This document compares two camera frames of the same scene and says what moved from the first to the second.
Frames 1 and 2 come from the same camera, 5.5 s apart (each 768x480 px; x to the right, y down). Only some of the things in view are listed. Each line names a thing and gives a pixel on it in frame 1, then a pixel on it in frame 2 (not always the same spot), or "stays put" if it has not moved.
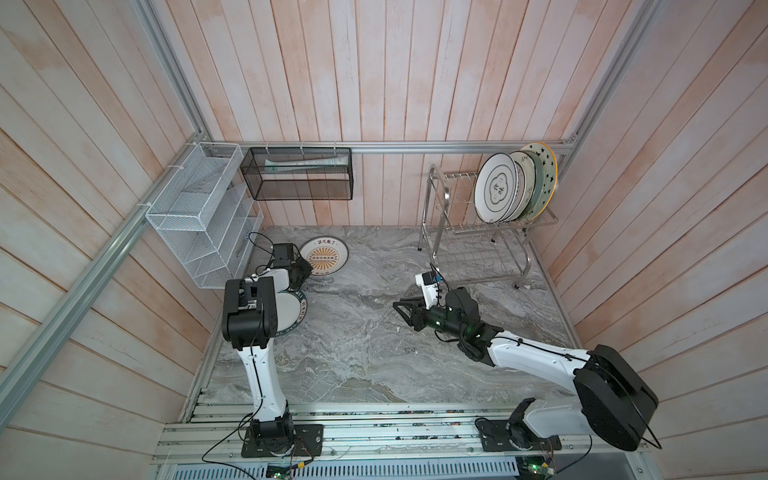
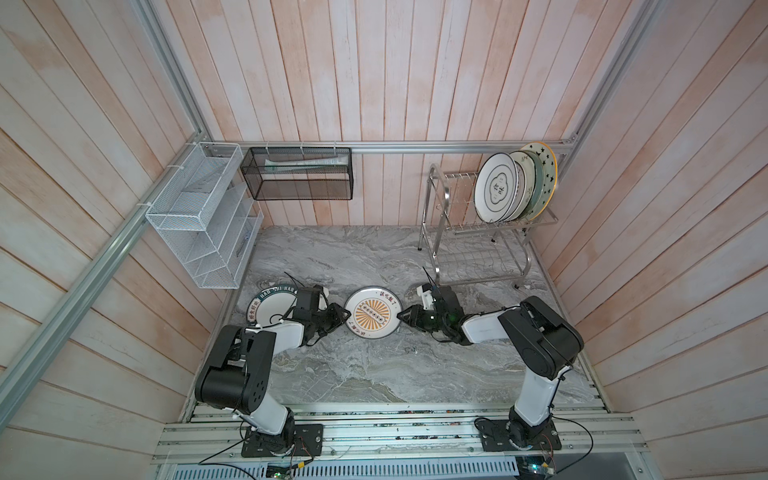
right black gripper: [416, 316] stays put
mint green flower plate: [539, 185] stays put
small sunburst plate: [326, 254] to [374, 312]
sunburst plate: [522, 191] stays put
